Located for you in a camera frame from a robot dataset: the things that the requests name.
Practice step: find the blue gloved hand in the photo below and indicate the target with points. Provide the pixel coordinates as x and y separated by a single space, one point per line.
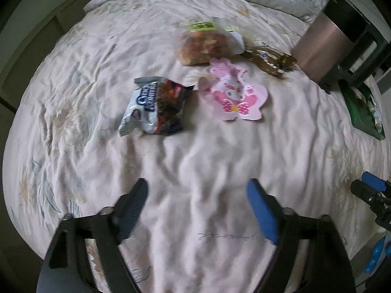
380 252

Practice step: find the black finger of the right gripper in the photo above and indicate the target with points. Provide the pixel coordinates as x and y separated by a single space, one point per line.
379 204

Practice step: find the blue white cookie packet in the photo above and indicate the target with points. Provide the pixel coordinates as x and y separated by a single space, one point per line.
155 106

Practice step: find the copper metal bin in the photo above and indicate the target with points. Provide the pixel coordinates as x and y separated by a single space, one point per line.
329 39

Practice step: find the pink cartoon character packet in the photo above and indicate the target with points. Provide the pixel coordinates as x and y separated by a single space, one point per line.
228 95

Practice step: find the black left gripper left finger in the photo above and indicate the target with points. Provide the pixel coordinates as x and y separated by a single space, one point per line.
80 242

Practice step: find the brown chocolate bar wrapper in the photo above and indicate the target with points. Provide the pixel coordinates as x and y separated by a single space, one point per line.
270 60

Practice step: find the black chair frame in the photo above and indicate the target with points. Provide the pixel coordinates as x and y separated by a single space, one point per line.
369 45

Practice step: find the green storage basket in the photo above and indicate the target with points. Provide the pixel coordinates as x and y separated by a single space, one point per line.
363 109

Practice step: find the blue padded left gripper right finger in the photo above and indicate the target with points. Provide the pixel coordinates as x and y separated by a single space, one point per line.
326 267

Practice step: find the clear bag of mixed snacks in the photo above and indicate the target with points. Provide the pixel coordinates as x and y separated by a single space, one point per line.
197 43

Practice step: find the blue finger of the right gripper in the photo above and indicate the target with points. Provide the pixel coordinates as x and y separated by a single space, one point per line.
374 182

